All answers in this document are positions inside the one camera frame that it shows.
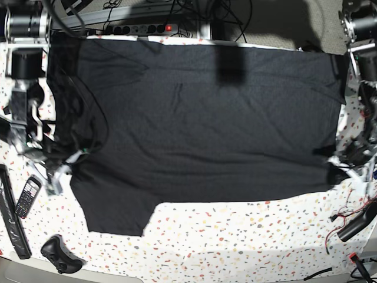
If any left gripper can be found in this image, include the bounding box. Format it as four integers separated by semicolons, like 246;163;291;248
326;138;374;180

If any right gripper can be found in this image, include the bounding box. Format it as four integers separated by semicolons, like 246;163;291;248
26;147;88;183

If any black T-shirt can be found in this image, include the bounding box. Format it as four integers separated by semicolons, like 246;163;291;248
48;36;347;236

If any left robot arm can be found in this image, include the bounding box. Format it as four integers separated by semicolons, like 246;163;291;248
329;1;376;182

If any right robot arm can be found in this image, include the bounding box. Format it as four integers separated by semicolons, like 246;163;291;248
1;1;85;185

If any black cylindrical tool right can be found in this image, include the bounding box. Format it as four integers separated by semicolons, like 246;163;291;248
338;202;376;242

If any long black flat bar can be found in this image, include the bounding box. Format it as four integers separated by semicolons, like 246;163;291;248
1;164;32;259

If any black game controller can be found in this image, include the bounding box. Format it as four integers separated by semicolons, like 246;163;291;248
41;235;84;274

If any black clamp with red tip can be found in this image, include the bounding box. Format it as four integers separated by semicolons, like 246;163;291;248
349;253;376;283

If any grey power strip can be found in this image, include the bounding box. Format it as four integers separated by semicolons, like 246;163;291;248
104;24;178;37

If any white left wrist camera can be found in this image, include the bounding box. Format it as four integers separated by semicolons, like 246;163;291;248
357;164;376;195

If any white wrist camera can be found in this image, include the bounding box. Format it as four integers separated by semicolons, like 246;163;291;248
357;164;376;195
45;172;63;196

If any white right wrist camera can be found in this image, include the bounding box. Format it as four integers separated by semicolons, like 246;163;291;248
45;172;63;196

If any black cordless phone handset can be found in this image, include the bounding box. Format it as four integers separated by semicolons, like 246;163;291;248
15;175;42;219

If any black plastic handle piece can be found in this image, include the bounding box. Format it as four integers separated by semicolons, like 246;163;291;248
0;117;12;143

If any black cable at bottom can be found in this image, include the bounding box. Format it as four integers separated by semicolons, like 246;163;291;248
303;267;333;281

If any aluminium frame rail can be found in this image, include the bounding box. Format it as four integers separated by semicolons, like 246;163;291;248
58;7;177;30

